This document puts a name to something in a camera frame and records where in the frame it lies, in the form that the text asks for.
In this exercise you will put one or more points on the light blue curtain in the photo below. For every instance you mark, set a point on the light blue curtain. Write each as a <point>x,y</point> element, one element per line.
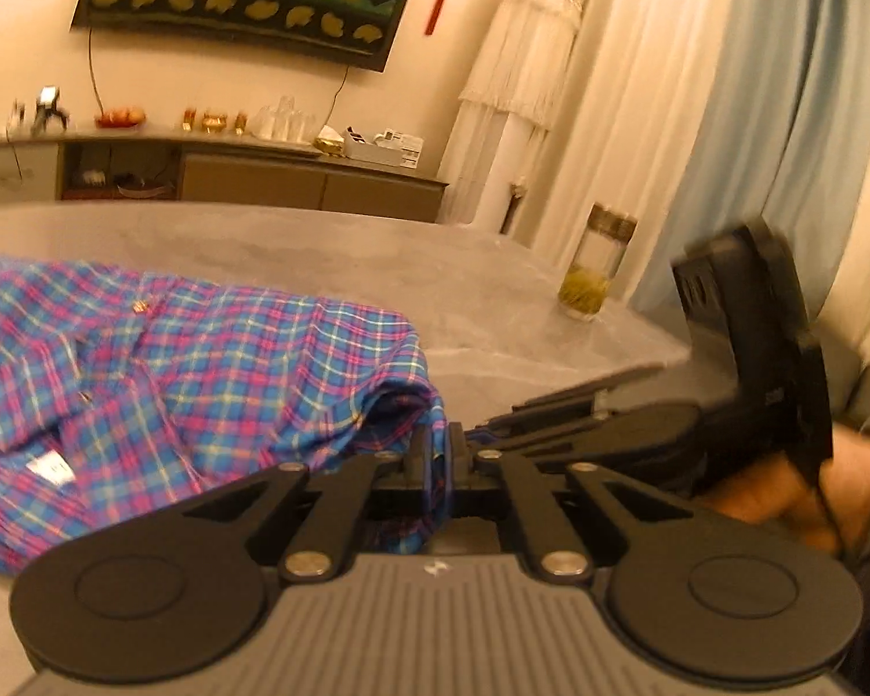
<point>783,87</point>

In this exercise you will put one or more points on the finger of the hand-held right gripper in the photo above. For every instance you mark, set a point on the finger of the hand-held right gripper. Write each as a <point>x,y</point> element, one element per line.
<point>565,400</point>
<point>536,442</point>

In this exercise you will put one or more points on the set of clear glass cups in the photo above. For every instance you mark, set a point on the set of clear glass cups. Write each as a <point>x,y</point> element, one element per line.
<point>284,123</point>

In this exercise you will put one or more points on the gold lidded bowl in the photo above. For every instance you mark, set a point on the gold lidded bowl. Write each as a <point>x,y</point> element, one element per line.
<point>216,123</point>

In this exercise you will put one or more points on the glass jar of green tea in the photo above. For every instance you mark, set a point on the glass jar of green tea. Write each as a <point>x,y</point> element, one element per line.
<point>594,261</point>

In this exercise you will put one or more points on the long grey TV cabinet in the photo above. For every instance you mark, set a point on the long grey TV cabinet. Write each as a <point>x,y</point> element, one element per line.
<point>261,185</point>

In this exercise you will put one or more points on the gold tissue box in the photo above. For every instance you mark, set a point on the gold tissue box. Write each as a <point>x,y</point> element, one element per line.
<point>330,141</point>

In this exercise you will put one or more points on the person's right forearm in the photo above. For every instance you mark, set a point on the person's right forearm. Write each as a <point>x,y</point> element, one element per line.
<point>859,464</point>

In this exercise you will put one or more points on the flat black set-top box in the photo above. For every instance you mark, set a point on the flat black set-top box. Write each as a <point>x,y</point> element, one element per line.
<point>145,190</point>

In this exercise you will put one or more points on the white organiser box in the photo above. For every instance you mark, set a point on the white organiser box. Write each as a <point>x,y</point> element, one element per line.
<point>381,151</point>

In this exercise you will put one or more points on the person's right hand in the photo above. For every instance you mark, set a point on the person's right hand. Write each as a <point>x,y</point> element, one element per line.
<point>768,500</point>

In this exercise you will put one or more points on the blue pink plaid shirt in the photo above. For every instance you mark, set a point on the blue pink plaid shirt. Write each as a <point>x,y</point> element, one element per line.
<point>225,362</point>

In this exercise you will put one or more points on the white fringed air conditioner cover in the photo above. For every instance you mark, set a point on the white fringed air conditioner cover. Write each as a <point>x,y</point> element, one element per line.
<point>522,87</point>

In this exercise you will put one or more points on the small amber glass jar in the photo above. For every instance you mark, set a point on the small amber glass jar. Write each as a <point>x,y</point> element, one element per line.
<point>189,121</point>
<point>241,123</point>

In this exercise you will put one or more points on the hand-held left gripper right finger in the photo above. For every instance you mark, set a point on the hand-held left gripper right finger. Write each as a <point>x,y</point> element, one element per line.
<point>515,500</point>

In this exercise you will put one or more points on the red plate of fruit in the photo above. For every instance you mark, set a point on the red plate of fruit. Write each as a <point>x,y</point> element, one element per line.
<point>120,118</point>

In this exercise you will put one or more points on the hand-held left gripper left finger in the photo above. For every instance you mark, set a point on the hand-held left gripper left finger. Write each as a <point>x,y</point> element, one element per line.
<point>415,468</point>

